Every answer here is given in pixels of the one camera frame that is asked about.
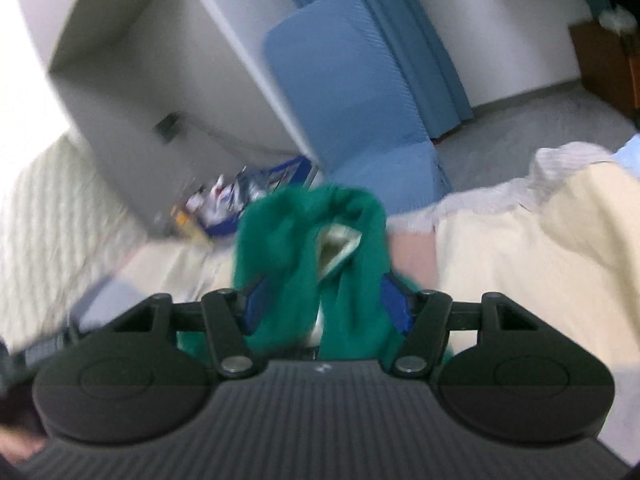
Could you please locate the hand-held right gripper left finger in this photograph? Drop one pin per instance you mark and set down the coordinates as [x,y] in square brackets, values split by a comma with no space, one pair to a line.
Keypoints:
[251,310]

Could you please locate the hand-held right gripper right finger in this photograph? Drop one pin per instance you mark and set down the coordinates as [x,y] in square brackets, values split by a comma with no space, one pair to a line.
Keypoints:
[395,305]

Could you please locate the green hoodie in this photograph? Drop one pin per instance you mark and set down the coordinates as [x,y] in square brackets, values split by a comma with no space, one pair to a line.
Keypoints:
[290,260]

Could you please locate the person's left hand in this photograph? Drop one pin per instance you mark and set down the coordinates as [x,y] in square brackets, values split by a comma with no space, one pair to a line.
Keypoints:
[20,442]

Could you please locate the cream quilted headboard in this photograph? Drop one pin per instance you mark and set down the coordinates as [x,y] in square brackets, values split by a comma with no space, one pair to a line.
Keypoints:
[50,225]

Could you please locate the patchwork quilt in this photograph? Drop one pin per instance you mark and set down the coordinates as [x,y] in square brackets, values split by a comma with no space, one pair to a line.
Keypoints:
[525,240]

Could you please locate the blue padded chair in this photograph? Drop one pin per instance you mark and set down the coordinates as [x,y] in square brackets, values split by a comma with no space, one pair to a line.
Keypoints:
[350,90]

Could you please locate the grey wardrobe cabinet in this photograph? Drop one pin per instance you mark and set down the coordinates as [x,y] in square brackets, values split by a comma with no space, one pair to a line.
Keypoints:
[150,60]

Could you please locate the blue curtain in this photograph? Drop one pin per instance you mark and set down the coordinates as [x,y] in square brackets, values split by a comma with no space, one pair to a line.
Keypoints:
[400,35]

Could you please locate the brown wooden cabinet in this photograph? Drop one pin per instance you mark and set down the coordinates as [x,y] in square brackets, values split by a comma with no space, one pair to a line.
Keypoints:
[605,70]

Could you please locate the white plastic bag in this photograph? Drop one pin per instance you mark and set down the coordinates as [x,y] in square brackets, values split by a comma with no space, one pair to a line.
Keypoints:
[617,19]

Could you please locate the black wall socket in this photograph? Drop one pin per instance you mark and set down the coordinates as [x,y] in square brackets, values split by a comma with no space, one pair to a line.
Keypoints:
[167,127]

